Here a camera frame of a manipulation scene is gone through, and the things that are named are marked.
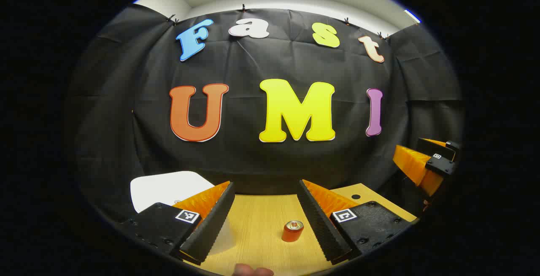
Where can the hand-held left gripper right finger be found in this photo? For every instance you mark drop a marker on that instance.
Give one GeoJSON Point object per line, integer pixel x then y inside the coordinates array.
{"type": "Point", "coordinates": [322, 229]}

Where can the black backdrop cloth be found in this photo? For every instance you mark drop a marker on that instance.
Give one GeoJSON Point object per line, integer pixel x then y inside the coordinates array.
{"type": "Point", "coordinates": [253, 56]}

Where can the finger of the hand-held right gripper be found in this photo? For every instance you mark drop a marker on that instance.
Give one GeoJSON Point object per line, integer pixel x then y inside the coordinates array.
{"type": "Point", "coordinates": [434, 144]}
{"type": "Point", "coordinates": [441, 165]}

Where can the wooden desktop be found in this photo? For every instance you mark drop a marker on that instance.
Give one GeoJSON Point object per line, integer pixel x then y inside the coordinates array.
{"type": "Point", "coordinates": [261, 221]}

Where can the white desktop garbage bin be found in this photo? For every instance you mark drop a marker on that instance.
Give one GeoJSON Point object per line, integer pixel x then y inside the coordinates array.
{"type": "Point", "coordinates": [168, 189]}

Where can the orange pop can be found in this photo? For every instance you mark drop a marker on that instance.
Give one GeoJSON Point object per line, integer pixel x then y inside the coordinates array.
{"type": "Point", "coordinates": [292, 231]}

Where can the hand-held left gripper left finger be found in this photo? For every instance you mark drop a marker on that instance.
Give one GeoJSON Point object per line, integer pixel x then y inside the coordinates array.
{"type": "Point", "coordinates": [211, 229]}

